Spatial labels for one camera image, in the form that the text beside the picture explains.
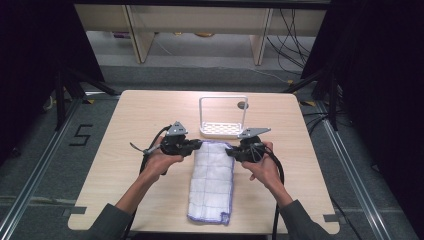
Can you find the black metal stand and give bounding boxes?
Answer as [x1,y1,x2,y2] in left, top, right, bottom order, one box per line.
[54,68,121,132]
[283,69,340,132]

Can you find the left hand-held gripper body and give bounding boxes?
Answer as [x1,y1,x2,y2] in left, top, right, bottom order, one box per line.
[160,120,193,158]

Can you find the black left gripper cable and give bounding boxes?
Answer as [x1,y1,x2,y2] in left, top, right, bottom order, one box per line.
[122,124,173,240]

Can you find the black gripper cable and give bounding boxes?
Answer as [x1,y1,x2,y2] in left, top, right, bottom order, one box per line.
[262,145,286,240]
[122,124,173,240]

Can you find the black curtain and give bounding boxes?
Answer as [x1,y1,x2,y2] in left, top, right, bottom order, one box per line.
[300,0,424,234]
[0,0,105,168]

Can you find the black floor cables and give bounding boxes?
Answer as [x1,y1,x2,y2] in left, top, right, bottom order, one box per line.
[302,110,335,135]

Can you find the light wooden desk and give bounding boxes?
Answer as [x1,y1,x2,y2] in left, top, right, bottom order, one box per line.
[73,3,328,66]

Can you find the bundle of black hanging cables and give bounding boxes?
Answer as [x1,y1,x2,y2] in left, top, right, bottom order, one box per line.
[266,8,317,76]

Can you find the aluminium floor rail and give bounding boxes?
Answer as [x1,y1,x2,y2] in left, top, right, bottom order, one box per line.
[314,99,390,240]
[0,98,83,240]

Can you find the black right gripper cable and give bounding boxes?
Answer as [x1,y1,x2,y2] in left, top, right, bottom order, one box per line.
[262,145,286,240]

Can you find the person's left hand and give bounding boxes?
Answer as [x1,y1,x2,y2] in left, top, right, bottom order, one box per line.
[143,135,185,183]

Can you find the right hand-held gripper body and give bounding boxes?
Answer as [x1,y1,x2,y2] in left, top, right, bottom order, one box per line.
[237,127,272,164]

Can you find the white plastic rack with handle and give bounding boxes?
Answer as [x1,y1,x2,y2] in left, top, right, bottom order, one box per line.
[198,95,249,140]

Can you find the person's right hand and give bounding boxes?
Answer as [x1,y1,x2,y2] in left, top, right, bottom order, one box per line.
[241,141,285,198]

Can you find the white cloth with purple edge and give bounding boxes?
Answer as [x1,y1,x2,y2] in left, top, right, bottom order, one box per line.
[186,139,236,226]

